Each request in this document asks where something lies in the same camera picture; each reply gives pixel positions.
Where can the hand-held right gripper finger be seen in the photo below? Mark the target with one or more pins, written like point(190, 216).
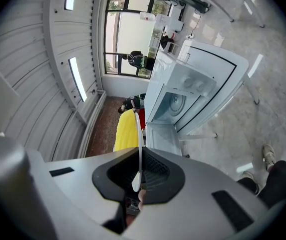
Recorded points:
point(140, 149)

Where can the yellow corn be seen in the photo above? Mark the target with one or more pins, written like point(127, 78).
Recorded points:
point(126, 131)

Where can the white microwave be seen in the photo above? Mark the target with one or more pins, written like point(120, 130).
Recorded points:
point(157, 84)

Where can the glass microwave turntable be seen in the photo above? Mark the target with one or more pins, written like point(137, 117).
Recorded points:
point(177, 104)

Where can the person's right hand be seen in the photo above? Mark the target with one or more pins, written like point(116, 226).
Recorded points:
point(141, 199)

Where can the red object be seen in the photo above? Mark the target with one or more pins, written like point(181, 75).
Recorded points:
point(142, 116)

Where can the person's beige shoe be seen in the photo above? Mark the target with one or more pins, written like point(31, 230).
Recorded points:
point(248, 175)
point(268, 156)

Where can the white table with black edge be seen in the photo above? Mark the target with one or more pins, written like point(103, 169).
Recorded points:
point(220, 66)

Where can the black framed window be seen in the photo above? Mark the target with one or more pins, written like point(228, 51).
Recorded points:
point(132, 31)

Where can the white power strip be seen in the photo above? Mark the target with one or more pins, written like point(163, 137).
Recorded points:
point(191, 36)

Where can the white cardboard box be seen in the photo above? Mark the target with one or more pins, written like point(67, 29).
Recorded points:
point(169, 22)

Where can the person's black trousers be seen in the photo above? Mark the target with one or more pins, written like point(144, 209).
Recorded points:
point(278, 181)

